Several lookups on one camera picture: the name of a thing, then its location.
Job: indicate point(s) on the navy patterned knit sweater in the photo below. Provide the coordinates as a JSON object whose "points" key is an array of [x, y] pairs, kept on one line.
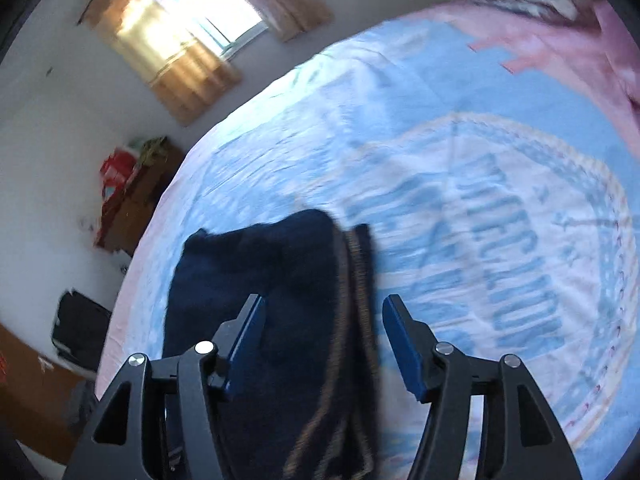
{"points": [[280, 270]]}

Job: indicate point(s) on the tan floral curtain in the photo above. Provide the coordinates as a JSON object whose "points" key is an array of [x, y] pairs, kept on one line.
{"points": [[285, 0], [185, 75]]}

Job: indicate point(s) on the wooden desk with drawers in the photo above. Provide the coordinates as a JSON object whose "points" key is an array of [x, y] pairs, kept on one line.
{"points": [[135, 205]]}

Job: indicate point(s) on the window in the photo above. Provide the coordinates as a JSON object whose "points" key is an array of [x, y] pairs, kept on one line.
{"points": [[210, 10]]}

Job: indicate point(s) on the bed with blue-pink sheet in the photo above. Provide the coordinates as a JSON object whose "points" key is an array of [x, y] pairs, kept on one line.
{"points": [[450, 160]]}

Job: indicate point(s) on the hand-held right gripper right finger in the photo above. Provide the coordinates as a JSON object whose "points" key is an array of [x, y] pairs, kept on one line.
{"points": [[405, 350]]}

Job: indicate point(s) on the black bag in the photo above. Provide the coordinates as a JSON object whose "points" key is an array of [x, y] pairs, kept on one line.
{"points": [[80, 330]]}

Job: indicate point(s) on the red bags on cabinet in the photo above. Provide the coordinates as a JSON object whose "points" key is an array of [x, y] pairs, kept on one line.
{"points": [[117, 167]]}

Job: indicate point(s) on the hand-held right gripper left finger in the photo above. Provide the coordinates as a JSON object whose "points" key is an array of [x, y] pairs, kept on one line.
{"points": [[245, 350]]}

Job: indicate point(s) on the green plant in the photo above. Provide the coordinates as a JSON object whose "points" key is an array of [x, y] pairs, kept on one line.
{"points": [[150, 149]]}

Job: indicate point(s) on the pink blanket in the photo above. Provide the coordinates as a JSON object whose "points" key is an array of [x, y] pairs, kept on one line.
{"points": [[627, 75]]}

